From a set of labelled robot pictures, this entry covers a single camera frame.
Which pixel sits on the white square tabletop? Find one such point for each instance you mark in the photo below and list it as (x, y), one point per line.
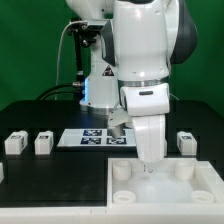
(170, 181)

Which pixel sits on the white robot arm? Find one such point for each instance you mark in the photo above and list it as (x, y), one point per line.
(133, 45)

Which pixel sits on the white plate with tags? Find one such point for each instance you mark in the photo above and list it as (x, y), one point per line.
(95, 137)

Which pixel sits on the white L-shaped fence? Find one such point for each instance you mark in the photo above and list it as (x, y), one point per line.
(146, 214)

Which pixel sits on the white block left edge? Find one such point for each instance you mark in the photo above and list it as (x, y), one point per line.
(1, 173)

